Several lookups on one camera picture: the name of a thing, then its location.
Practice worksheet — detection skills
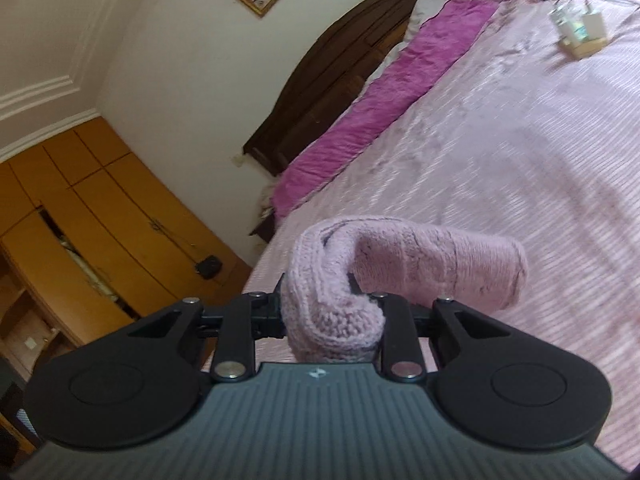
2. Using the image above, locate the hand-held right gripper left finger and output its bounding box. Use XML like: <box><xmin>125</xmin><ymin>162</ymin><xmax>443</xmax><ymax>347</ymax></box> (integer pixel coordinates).
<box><xmin>127</xmin><ymin>280</ymin><xmax>289</xmax><ymax>382</ymax></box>

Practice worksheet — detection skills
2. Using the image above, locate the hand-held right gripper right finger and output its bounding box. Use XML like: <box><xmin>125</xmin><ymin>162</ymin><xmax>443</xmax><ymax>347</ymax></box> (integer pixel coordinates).
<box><xmin>372</xmin><ymin>292</ymin><xmax>511</xmax><ymax>382</ymax></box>

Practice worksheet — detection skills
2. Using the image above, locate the pink knitted cardigan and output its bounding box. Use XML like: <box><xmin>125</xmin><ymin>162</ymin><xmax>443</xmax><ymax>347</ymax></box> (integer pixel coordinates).
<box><xmin>279</xmin><ymin>216</ymin><xmax>530</xmax><ymax>364</ymax></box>

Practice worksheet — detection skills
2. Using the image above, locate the small black bag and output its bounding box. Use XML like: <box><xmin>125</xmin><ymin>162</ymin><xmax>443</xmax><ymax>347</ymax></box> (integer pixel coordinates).
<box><xmin>150</xmin><ymin>217</ymin><xmax>223</xmax><ymax>280</ymax></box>

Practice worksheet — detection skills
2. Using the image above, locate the dark wooden nightstand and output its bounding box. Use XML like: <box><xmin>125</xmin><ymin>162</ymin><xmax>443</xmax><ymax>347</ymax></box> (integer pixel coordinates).
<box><xmin>248</xmin><ymin>209</ymin><xmax>277</xmax><ymax>247</ymax></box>

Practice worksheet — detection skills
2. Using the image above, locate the beige cloth on nightstand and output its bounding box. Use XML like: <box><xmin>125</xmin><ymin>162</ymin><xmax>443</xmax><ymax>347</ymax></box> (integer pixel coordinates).
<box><xmin>257</xmin><ymin>182</ymin><xmax>277</xmax><ymax>222</ymax></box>

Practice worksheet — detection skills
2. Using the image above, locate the orange wooden wardrobe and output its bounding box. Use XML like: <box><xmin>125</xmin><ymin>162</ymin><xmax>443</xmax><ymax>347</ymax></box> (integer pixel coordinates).
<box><xmin>0</xmin><ymin>116</ymin><xmax>252</xmax><ymax>376</ymax></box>

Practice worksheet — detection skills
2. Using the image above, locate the bed with pink checked sheet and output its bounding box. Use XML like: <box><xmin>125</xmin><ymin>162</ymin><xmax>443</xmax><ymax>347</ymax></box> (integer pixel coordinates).
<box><xmin>242</xmin><ymin>0</ymin><xmax>640</xmax><ymax>473</ymax></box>

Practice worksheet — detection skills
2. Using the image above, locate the magenta quilt pillow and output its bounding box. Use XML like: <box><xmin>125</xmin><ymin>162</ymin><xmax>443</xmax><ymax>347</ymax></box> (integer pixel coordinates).
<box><xmin>270</xmin><ymin>0</ymin><xmax>512</xmax><ymax>222</ymax></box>

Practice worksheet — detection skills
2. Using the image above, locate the dark wooden headboard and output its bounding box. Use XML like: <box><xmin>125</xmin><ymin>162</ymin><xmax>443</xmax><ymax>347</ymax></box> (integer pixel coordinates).
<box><xmin>243</xmin><ymin>0</ymin><xmax>490</xmax><ymax>178</ymax></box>

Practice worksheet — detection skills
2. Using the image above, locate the white pillow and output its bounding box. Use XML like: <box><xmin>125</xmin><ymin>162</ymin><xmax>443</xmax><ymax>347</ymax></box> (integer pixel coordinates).
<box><xmin>362</xmin><ymin>0</ymin><xmax>497</xmax><ymax>92</ymax></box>

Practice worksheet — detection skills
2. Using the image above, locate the cream power strip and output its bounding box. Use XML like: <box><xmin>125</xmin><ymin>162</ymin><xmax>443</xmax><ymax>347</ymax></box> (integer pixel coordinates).
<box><xmin>557</xmin><ymin>34</ymin><xmax>609</xmax><ymax>59</ymax></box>

